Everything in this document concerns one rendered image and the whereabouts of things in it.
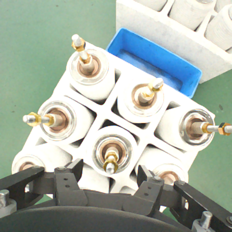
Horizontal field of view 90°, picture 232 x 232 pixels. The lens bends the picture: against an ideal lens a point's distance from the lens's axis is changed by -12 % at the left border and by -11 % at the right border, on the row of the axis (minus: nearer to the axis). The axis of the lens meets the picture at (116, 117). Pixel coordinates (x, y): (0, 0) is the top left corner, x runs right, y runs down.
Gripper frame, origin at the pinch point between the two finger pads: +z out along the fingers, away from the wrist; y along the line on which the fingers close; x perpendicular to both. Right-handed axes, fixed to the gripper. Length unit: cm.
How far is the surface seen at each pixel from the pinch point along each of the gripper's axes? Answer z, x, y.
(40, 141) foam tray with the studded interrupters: 19.2, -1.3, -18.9
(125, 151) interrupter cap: 9.9, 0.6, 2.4
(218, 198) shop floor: 35, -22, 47
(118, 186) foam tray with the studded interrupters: 17.3, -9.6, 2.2
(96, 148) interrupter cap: 10.0, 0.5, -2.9
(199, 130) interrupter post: 7.9, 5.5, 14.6
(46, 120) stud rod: 5.4, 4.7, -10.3
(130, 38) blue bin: 26.6, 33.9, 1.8
